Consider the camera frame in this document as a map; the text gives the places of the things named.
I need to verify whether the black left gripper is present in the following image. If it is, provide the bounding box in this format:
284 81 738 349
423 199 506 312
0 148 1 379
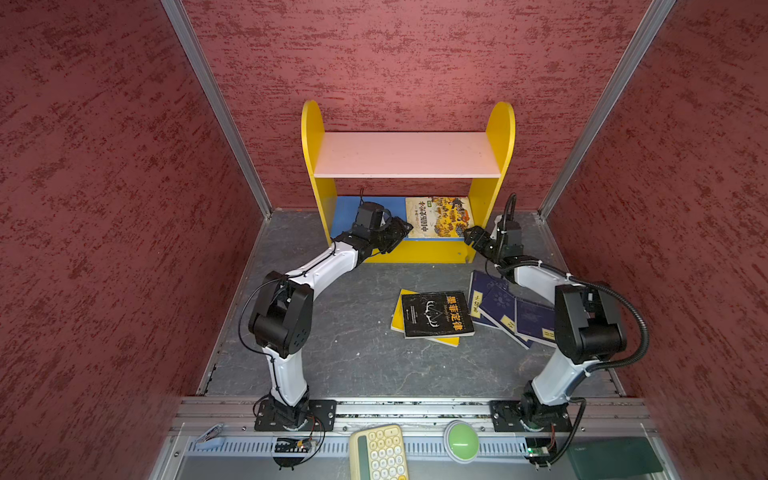
370 215 414 252

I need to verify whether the green round button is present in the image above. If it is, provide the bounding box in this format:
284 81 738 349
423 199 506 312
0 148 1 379
443 420 479 464

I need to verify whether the black book orange title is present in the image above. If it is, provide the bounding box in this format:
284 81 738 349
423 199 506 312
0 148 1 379
401 291 475 339

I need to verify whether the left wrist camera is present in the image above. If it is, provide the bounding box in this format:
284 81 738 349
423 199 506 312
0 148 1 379
352 202 385 231

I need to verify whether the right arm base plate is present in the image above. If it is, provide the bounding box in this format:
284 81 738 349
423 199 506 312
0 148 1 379
489 397 572 433

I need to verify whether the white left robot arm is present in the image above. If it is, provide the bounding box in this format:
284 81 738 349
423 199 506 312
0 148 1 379
248 209 413 430

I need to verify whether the dark blue book bottom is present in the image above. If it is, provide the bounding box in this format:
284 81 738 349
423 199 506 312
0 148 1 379
480 286 532 350

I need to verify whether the dark blue book middle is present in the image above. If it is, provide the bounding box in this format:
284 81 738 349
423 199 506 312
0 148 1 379
468 270 507 329

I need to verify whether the aluminium corner post right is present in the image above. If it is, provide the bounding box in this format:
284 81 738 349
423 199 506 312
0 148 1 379
538 0 676 222

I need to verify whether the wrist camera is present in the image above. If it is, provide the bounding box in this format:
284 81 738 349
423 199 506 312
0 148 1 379
496 212 522 244
352 202 385 231

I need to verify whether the yellow wooden bookshelf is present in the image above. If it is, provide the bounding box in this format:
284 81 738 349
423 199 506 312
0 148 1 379
301 100 516 240

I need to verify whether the right circuit board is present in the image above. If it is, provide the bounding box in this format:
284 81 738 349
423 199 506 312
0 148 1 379
524 437 552 458

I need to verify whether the aluminium corner post left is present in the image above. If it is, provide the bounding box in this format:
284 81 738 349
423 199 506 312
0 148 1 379
161 0 274 219

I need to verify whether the yellow calculator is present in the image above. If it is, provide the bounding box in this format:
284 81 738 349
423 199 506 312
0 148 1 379
349 424 410 480

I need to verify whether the dark blue book top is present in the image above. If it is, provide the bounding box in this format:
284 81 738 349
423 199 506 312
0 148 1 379
515 299 556 347

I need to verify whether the illustrated history book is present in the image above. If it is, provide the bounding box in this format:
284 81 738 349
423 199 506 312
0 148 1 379
405 196 475 240

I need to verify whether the yellow cartoon book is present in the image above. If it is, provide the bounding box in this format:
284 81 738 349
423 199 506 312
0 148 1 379
390 289 460 348

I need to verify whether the left circuit board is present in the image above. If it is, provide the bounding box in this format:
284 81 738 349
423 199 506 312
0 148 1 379
273 437 315 456

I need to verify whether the circuit board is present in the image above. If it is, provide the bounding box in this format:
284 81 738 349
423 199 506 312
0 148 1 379
273 437 315 456
524 437 552 458

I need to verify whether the aluminium corner post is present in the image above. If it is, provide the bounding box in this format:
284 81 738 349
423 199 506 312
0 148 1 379
161 0 274 219
538 0 676 222

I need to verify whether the metal clip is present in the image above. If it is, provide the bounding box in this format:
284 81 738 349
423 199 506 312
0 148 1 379
195 423 225 448

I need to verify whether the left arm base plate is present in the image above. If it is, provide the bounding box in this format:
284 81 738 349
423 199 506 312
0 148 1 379
253 397 337 432

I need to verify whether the dark blue book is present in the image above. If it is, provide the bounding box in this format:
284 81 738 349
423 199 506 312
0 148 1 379
515 299 556 347
480 286 532 350
468 270 507 329

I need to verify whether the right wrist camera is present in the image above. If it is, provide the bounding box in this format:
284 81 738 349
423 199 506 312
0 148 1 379
496 212 522 244

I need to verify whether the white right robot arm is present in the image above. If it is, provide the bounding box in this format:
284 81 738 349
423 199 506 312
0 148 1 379
463 226 650 431

